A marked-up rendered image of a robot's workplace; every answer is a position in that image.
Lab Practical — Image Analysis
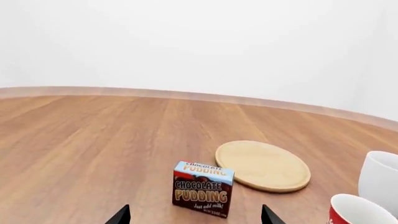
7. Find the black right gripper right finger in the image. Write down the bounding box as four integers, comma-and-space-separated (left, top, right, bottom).
261, 203, 287, 224

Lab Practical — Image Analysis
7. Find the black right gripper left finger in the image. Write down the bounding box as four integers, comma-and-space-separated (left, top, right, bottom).
104, 203, 131, 224

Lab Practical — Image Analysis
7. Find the round wooden plate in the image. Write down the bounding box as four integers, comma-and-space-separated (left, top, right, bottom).
215, 139, 312, 194

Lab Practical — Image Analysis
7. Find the chocolate pudding box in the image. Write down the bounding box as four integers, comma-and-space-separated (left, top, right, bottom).
172, 160, 236, 219

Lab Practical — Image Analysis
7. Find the red and white mug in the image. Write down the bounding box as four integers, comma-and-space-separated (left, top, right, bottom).
326, 193, 398, 224

